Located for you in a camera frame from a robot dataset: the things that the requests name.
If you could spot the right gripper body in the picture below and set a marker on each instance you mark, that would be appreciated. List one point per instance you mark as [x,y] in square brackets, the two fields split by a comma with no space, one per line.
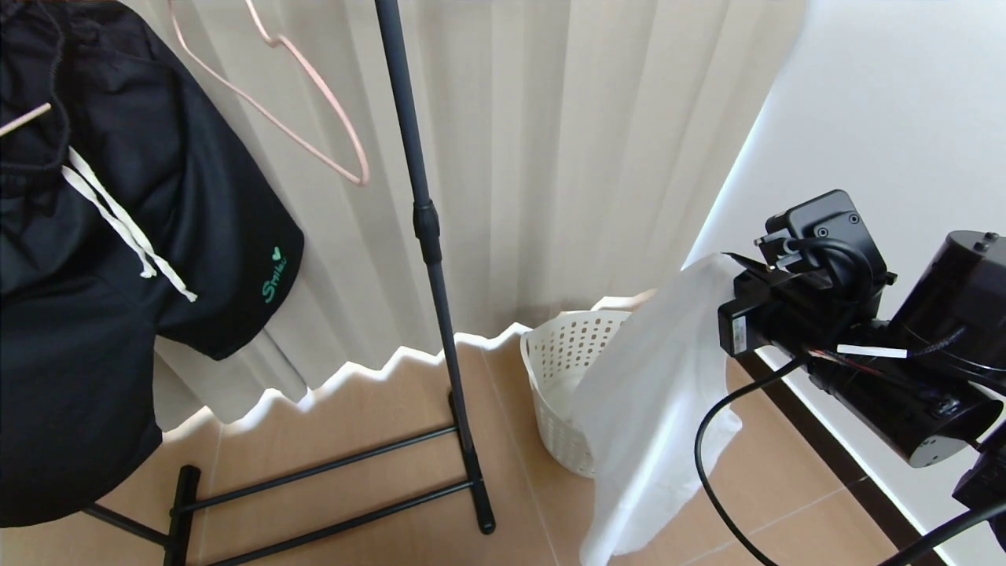
[766,314]

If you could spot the white garment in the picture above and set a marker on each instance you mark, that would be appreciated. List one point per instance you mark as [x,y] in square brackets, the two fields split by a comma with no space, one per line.
[652,409]

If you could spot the pink clothes hanger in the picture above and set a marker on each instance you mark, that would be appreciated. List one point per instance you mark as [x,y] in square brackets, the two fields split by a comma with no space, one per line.
[27,118]
[366,165]

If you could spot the black shorts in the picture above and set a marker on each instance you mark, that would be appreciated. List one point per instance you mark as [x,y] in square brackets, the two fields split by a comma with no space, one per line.
[118,354]

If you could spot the white laundry basket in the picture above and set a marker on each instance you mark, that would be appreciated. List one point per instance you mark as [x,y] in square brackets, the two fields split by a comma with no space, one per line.
[550,354]

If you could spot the black clothes rack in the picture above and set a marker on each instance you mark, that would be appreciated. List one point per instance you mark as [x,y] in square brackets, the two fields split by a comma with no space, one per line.
[428,228]

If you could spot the beige curtain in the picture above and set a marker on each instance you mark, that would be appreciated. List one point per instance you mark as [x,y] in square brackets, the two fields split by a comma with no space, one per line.
[550,157]

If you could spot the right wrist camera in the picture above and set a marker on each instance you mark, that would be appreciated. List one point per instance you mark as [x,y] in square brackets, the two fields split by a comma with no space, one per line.
[833,228]

